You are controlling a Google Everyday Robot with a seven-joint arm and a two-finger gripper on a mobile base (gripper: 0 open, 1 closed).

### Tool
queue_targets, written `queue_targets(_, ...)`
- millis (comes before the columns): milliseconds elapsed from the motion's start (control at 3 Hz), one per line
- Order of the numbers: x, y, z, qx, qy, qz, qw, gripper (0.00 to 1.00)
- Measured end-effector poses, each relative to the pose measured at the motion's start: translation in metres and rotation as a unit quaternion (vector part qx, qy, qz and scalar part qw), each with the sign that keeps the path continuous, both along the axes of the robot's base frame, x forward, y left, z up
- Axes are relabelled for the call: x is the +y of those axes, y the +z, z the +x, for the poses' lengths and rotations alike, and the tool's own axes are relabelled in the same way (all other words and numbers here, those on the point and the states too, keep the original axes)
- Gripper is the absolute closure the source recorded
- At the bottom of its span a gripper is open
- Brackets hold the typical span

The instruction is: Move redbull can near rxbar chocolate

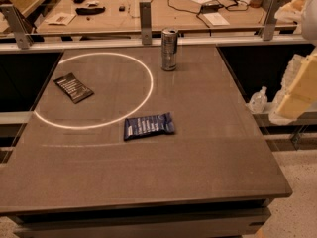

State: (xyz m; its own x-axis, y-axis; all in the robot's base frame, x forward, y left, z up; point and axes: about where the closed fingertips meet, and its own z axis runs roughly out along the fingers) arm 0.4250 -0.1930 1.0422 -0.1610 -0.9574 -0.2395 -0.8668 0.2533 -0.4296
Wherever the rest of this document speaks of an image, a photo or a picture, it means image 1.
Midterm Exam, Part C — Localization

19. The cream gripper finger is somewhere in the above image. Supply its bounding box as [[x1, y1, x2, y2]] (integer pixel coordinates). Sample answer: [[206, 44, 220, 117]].
[[276, 54, 317, 119]]

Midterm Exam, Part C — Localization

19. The clear sanitizer bottle left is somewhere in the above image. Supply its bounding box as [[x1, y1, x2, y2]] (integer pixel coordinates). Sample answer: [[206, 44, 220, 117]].
[[249, 86, 267, 114]]

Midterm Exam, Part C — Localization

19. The silver redbull can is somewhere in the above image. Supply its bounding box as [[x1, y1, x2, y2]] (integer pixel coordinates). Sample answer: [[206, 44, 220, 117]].
[[161, 28, 178, 71]]

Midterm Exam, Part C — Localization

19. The black cable on desk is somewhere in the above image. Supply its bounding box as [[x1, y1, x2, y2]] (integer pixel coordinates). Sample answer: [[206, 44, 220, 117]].
[[166, 0, 250, 29]]

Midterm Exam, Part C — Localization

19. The blue snack bar wrapper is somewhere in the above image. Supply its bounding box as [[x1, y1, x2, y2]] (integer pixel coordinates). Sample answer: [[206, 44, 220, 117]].
[[124, 113, 175, 141]]

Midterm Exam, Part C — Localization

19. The white paper sheet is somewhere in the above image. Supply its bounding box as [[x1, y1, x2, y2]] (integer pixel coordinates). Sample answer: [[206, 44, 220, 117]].
[[204, 12, 229, 26]]

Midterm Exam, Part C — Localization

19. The metal rail bar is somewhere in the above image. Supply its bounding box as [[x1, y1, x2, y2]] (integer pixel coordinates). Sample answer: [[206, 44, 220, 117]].
[[0, 35, 308, 54]]

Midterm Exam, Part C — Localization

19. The middle metal bracket post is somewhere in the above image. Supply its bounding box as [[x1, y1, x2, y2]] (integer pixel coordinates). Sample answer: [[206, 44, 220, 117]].
[[139, 1, 152, 45]]

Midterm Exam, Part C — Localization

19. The left metal bracket post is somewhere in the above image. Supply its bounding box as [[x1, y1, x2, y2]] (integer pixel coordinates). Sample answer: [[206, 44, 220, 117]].
[[0, 4, 34, 50]]

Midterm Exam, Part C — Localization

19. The black rxbar chocolate wrapper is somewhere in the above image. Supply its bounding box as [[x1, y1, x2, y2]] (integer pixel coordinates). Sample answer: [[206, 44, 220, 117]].
[[53, 73, 94, 104]]

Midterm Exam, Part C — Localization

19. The wooden back desk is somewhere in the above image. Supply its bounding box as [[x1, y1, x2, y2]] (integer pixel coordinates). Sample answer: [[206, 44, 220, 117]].
[[37, 0, 266, 35]]

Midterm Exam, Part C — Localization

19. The white circle tape ring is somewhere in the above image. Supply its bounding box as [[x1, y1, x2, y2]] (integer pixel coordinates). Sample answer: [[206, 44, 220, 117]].
[[34, 52, 155, 131]]

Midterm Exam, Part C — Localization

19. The white card on desk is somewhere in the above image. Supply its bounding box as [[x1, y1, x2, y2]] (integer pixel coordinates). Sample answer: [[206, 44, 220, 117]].
[[46, 13, 75, 26]]

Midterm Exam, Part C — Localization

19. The metal bracket post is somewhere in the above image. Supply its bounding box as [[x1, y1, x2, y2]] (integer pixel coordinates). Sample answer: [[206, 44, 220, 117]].
[[0, 4, 34, 50], [139, 1, 152, 45], [260, 0, 284, 41]]

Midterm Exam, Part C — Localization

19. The black oblong case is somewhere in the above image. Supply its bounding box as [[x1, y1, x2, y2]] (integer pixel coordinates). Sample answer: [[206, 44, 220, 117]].
[[75, 7, 106, 16]]

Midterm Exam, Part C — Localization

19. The right metal bracket post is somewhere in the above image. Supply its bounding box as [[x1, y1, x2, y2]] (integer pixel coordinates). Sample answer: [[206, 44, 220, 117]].
[[260, 0, 284, 41]]

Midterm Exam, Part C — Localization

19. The small black object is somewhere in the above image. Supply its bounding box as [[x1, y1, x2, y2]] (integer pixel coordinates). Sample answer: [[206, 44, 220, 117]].
[[119, 5, 126, 11]]

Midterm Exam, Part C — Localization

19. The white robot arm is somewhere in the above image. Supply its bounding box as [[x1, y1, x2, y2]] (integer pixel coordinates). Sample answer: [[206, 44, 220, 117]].
[[274, 0, 317, 120]]

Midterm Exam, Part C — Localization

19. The black power adapter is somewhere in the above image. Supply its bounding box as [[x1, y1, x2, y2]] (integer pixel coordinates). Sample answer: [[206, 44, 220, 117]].
[[200, 3, 221, 14]]

